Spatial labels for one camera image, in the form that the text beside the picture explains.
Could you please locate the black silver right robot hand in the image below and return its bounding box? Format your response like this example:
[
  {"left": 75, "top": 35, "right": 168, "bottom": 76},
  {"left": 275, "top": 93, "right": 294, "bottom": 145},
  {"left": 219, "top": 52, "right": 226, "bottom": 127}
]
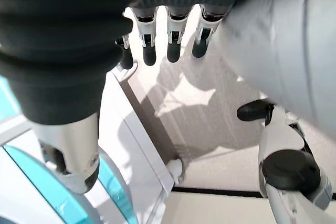
[{"left": 0, "top": 0, "right": 253, "bottom": 194}]

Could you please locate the white blue medical cart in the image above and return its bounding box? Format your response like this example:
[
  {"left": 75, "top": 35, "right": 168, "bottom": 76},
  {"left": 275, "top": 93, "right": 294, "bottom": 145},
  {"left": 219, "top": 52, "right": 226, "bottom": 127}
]
[{"left": 0, "top": 61, "right": 184, "bottom": 224}]

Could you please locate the cart caster wheel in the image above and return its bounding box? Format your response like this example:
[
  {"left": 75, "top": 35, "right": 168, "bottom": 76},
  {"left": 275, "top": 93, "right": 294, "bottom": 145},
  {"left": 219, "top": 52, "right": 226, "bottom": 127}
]
[{"left": 166, "top": 158, "right": 184, "bottom": 185}]

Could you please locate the silver right robot leg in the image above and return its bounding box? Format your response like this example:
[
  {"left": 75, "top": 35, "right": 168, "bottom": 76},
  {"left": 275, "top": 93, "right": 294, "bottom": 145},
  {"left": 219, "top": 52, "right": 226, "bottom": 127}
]
[{"left": 223, "top": 0, "right": 336, "bottom": 224}]

